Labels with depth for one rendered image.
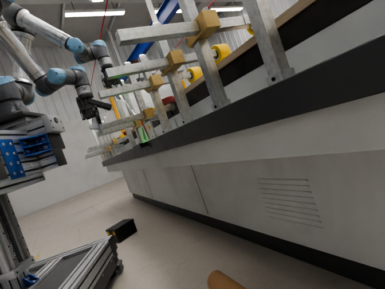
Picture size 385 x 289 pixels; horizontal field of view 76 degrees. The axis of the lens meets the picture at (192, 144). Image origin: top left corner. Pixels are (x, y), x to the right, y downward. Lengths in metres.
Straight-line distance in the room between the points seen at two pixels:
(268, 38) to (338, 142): 0.26
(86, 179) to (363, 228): 8.63
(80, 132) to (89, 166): 1.21
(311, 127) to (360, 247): 0.48
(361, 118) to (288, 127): 0.16
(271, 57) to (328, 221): 0.60
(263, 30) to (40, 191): 8.72
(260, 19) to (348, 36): 0.24
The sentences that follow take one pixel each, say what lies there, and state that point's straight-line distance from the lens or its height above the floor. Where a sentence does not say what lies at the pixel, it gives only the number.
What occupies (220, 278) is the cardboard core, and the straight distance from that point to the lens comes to 1.11.
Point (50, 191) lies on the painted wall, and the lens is 9.03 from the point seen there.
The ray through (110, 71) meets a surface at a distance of 0.92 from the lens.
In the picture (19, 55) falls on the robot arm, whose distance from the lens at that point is 1.46.
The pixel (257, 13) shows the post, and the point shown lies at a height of 0.86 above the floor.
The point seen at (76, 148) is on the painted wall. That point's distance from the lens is 9.12.
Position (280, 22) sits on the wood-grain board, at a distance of 0.86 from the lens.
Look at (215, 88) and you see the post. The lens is 0.78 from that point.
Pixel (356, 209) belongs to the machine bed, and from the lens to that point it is 0.89.
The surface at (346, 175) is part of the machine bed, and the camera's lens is 0.85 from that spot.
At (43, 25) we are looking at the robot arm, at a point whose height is 1.45.
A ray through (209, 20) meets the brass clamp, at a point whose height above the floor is 0.94.
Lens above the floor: 0.66
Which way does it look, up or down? 2 degrees down
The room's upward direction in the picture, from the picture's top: 19 degrees counter-clockwise
